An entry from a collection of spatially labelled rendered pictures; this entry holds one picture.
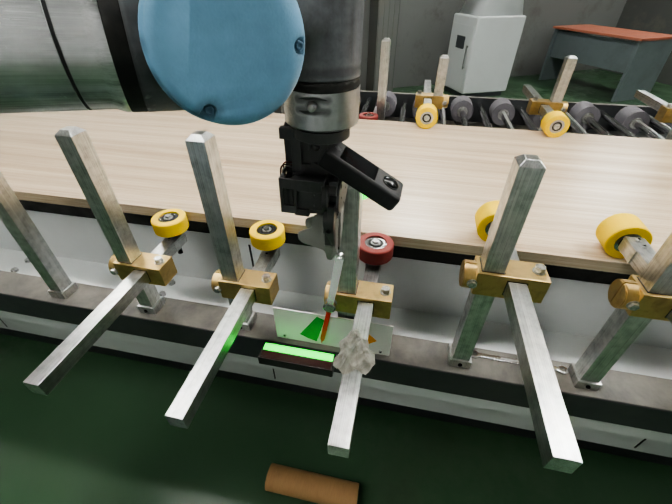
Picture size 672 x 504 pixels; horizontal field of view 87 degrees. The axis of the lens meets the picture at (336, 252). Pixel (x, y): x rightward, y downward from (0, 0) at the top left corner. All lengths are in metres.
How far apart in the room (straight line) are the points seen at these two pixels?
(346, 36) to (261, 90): 0.19
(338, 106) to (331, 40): 0.06
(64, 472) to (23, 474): 0.14
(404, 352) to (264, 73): 0.70
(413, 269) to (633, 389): 0.51
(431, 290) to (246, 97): 0.81
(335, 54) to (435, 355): 0.64
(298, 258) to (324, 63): 0.65
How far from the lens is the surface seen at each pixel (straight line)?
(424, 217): 0.88
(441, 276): 0.94
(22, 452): 1.86
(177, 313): 0.97
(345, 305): 0.71
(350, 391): 0.58
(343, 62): 0.41
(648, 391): 1.00
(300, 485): 1.36
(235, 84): 0.23
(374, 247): 0.76
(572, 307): 1.06
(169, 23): 0.22
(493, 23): 5.52
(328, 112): 0.41
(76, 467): 1.72
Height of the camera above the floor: 1.37
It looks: 39 degrees down
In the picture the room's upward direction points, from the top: straight up
